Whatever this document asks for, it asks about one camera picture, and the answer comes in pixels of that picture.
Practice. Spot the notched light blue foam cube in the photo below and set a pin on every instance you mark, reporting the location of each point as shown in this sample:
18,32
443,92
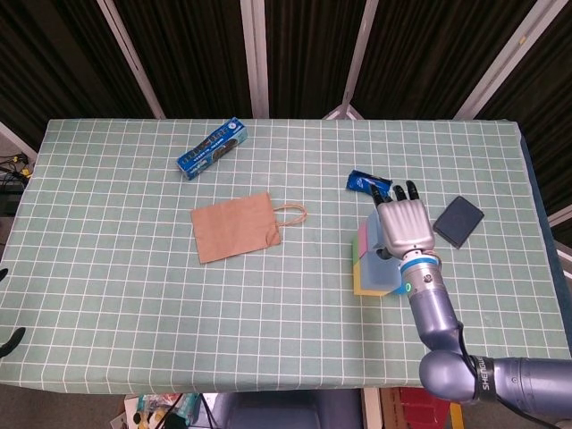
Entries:
374,230

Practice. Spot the white metal frame post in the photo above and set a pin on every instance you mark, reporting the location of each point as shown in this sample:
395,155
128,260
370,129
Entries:
357,58
255,58
500,67
134,62

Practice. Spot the blue snack wrapper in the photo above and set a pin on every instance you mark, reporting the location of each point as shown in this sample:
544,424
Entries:
359,181

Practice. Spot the blue cookie box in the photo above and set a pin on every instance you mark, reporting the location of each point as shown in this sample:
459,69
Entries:
212,149

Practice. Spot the green foam cube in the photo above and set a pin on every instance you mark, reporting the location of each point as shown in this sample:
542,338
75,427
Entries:
355,250

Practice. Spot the white metal frame bar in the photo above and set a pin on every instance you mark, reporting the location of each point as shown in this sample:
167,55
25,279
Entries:
18,138

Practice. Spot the red box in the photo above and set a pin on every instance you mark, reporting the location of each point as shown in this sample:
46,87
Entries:
415,402

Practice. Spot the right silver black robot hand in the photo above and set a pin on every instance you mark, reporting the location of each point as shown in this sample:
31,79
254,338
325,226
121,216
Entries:
406,223

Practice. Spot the brown paper bag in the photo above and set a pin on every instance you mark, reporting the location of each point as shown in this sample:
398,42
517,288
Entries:
232,228

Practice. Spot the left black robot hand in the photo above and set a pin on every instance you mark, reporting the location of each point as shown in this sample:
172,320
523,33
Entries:
13,338

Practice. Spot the teal snack bag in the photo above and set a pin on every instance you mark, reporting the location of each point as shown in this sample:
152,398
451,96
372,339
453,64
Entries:
149,406

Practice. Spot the green checked tablecloth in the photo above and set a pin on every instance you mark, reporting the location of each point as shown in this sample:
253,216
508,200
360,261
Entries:
134,290

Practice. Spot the dark blue wallet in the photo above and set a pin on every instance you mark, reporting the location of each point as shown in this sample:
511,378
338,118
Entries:
458,221

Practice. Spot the pink foam cube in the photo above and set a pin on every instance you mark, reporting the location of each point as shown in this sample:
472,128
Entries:
363,234

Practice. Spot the yellow foam cube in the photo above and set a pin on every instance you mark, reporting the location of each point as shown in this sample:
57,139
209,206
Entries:
357,281

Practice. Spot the dark blue seat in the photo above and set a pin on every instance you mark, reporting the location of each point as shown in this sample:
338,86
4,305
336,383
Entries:
286,411

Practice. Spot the white table leg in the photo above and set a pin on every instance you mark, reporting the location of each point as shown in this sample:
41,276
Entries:
371,409

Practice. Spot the dark pleated curtain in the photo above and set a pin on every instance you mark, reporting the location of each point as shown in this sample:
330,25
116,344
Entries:
201,53

